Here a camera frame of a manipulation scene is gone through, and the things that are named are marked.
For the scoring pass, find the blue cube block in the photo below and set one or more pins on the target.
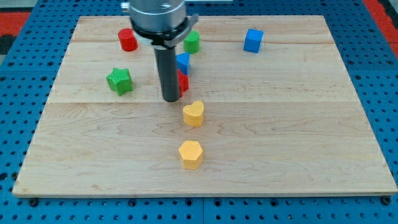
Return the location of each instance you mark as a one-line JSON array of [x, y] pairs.
[[253, 39]]

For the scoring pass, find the red star block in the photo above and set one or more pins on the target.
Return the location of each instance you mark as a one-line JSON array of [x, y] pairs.
[[183, 82]]

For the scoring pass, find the yellow hexagon block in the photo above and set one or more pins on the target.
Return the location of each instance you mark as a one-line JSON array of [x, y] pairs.
[[191, 154]]

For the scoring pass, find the green cylinder block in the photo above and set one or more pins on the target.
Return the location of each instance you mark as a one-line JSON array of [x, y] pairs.
[[191, 43]]

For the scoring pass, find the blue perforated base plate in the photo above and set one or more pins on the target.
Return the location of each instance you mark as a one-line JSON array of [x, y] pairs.
[[28, 72]]

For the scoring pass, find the red cylinder block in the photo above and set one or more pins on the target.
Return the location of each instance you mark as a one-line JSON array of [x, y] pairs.
[[127, 40]]

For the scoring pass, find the yellow heart block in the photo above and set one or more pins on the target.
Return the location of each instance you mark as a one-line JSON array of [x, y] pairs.
[[193, 114]]

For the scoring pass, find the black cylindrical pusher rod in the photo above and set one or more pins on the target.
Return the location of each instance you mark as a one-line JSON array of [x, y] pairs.
[[168, 75]]

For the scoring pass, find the green star block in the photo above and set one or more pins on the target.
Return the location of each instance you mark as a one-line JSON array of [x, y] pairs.
[[119, 80]]

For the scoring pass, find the blue triangle block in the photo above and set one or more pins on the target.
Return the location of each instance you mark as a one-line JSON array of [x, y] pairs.
[[183, 62]]

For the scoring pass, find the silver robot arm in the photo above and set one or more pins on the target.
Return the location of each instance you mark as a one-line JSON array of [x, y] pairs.
[[161, 24]]

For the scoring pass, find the wooden board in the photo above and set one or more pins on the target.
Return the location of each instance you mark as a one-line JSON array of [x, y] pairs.
[[285, 122]]

